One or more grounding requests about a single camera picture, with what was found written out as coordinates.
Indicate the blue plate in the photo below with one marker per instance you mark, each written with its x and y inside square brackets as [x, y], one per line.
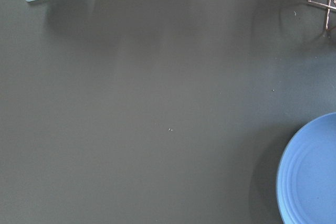
[305, 184]

